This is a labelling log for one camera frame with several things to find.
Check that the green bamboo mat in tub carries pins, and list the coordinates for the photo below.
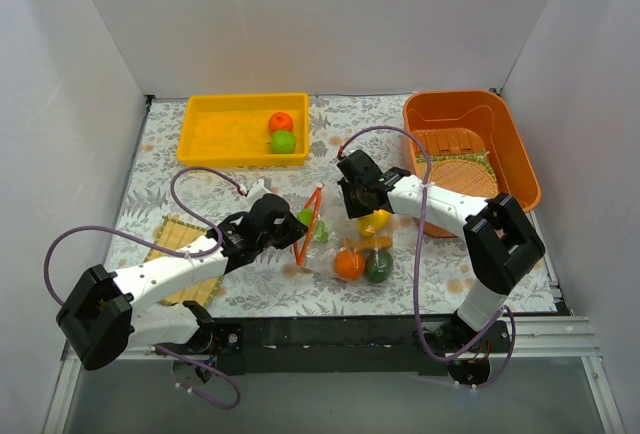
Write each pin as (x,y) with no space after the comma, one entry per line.
(481,158)

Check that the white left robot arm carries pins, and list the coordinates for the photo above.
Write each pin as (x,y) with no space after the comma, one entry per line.
(108,313)

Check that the square bamboo mat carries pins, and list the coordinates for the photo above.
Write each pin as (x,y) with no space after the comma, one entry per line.
(175,234)

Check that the green fake pepper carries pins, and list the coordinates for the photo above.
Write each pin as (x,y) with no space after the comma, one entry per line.
(320,232)

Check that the orange plastic tub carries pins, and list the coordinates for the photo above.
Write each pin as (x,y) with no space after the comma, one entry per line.
(485,114)

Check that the yellow fake lemon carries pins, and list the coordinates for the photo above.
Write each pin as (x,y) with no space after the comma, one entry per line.
(371,224)

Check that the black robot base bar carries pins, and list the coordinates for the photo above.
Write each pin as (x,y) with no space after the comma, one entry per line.
(312,345)

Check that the orange fake tangerine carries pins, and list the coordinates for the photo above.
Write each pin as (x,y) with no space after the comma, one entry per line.
(349,265)
(280,121)

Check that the dark green fake avocado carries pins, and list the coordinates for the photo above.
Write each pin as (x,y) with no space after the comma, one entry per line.
(378,266)

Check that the yellow plastic tray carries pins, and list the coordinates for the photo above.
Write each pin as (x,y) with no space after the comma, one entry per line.
(233,130)

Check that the round woven bamboo basket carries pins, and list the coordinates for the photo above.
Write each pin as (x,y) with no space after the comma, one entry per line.
(464,177)

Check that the clear zip top bag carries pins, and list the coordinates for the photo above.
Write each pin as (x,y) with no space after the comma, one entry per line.
(318,258)

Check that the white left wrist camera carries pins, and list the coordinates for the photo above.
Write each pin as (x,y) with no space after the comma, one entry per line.
(257,190)

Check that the light green fake apple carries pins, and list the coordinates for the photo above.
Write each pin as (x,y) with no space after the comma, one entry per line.
(283,142)

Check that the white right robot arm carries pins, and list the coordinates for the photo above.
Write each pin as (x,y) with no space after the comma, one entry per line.
(502,244)

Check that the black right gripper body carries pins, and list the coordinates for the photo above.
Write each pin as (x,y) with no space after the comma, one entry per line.
(351,201)

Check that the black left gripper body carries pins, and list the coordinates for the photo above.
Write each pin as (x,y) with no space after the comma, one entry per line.
(292,229)

